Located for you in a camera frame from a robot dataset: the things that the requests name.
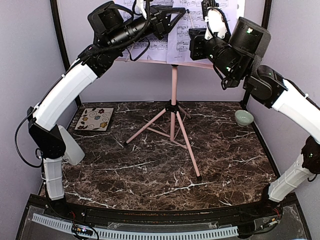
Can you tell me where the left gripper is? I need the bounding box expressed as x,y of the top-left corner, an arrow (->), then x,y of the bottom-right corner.
109,3 -> 188,51

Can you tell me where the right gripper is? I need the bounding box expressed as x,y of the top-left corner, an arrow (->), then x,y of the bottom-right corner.
188,26 -> 246,82

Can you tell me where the pink folding music stand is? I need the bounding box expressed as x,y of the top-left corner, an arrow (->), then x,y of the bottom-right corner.
109,0 -> 246,182

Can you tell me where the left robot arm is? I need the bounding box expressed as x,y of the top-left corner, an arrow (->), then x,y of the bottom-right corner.
26,0 -> 186,218

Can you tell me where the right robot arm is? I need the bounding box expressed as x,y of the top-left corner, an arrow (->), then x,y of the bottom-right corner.
188,17 -> 320,217

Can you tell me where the pale green ceramic bowl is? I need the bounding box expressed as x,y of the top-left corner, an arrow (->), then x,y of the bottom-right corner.
234,110 -> 254,127

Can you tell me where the floral patterned tile coaster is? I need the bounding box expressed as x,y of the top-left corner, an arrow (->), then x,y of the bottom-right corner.
74,107 -> 114,132

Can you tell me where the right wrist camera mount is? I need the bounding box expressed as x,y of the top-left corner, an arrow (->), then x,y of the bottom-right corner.
201,0 -> 231,43

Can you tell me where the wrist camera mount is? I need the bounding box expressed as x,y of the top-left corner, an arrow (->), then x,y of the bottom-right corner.
201,0 -> 231,43
131,0 -> 152,20

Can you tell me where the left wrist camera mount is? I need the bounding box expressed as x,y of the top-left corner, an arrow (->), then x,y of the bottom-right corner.
131,0 -> 152,20

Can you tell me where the black front rail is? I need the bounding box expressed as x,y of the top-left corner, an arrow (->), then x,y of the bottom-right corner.
83,207 -> 242,225

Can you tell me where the grey slotted cable duct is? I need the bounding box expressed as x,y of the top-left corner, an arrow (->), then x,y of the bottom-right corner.
31,213 -> 239,240

